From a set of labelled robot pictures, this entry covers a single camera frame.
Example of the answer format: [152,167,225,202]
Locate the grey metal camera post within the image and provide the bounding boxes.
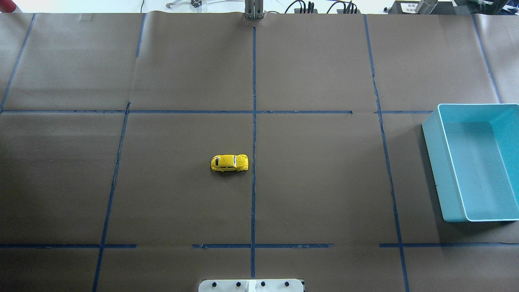
[244,0,265,19]

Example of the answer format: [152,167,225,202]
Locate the black cables on power strip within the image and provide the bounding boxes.
[284,0,361,15]

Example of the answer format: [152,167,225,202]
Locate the red object at corner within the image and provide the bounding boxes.
[0,0,18,13]

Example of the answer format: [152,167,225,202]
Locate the black box with label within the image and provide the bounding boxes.
[384,0,472,15]

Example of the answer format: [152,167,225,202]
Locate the teal plastic bin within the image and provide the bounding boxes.
[422,103,519,222]

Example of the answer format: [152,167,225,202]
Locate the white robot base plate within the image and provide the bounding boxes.
[198,279,305,292]

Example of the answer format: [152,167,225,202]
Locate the yellow beetle toy car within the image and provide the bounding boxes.
[210,155,249,172]

